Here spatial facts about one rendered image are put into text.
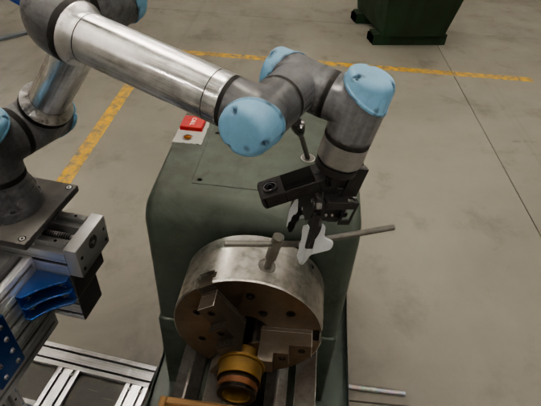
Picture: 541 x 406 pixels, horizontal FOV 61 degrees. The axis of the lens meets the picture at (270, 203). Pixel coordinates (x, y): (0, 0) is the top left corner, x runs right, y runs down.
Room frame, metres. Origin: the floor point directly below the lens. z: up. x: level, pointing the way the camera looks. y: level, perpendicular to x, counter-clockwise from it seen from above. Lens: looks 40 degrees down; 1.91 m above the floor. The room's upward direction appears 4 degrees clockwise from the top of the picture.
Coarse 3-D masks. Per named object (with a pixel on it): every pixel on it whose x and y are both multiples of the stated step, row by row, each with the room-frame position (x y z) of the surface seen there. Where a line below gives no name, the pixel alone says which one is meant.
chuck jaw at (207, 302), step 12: (204, 276) 0.60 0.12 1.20; (204, 288) 0.58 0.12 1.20; (216, 288) 0.57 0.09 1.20; (204, 300) 0.55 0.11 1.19; (216, 300) 0.55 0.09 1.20; (228, 300) 0.57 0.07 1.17; (204, 312) 0.53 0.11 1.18; (216, 312) 0.53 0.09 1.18; (228, 312) 0.55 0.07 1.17; (216, 324) 0.53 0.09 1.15; (228, 324) 0.52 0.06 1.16; (240, 324) 0.55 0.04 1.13; (216, 336) 0.51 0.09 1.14; (228, 336) 0.51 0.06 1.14; (240, 336) 0.52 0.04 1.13; (216, 348) 0.50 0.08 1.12; (228, 348) 0.49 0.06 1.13; (240, 348) 0.50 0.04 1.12
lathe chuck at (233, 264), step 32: (224, 256) 0.64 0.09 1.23; (256, 256) 0.63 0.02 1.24; (192, 288) 0.58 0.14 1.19; (224, 288) 0.57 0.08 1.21; (256, 288) 0.57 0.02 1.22; (288, 288) 0.57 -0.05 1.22; (320, 288) 0.64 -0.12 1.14; (192, 320) 0.58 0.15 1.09; (256, 320) 0.63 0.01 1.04; (288, 320) 0.56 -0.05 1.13; (320, 320) 0.57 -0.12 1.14
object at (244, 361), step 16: (240, 352) 0.49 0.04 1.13; (256, 352) 0.51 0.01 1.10; (224, 368) 0.46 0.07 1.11; (240, 368) 0.46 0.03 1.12; (256, 368) 0.47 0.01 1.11; (224, 384) 0.43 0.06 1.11; (240, 384) 0.43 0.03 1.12; (256, 384) 0.45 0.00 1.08; (224, 400) 0.43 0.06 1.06; (240, 400) 0.43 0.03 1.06
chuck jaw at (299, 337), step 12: (264, 324) 0.57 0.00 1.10; (264, 336) 0.54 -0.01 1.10; (276, 336) 0.54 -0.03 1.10; (288, 336) 0.54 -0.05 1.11; (300, 336) 0.54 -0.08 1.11; (312, 336) 0.56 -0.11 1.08; (264, 348) 0.51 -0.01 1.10; (276, 348) 0.52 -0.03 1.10; (288, 348) 0.52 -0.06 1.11; (300, 348) 0.52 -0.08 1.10; (264, 360) 0.49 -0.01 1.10; (276, 360) 0.50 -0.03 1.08; (288, 360) 0.51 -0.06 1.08
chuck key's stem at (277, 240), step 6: (276, 234) 0.61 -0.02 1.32; (282, 234) 0.62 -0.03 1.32; (276, 240) 0.60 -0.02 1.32; (282, 240) 0.60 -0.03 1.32; (276, 246) 0.60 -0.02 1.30; (270, 252) 0.60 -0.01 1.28; (276, 252) 0.60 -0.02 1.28; (270, 258) 0.60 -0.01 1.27; (276, 258) 0.61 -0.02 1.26; (264, 264) 0.61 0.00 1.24; (270, 264) 0.61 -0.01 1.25
